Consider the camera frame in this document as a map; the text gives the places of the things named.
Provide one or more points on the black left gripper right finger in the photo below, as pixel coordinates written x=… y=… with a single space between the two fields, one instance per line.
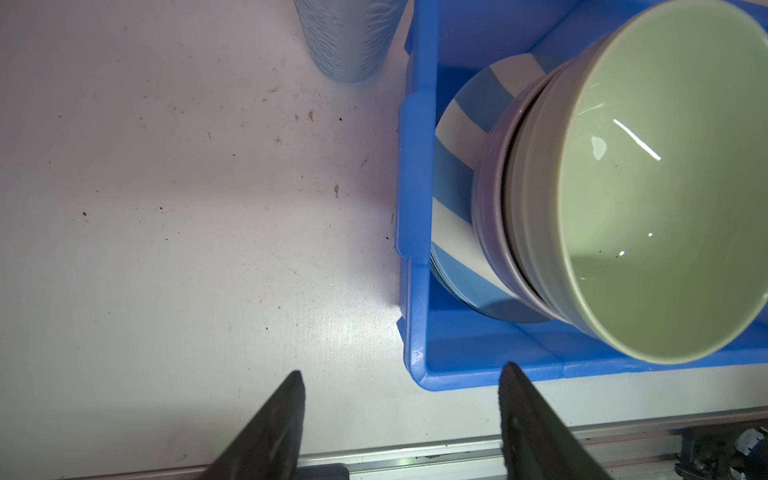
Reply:
x=535 y=442

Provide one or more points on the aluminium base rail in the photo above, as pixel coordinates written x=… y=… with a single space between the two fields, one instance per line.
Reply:
x=719 y=445

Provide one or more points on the blue ribbed plastic cup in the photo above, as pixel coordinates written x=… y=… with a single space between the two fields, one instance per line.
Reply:
x=348 y=40

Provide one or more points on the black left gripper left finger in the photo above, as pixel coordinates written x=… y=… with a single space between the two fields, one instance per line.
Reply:
x=269 y=445

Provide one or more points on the light green ceramic bowl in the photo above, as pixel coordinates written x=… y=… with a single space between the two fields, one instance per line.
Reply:
x=638 y=191

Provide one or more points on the blue plastic bin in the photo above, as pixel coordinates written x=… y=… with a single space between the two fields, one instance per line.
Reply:
x=448 y=345

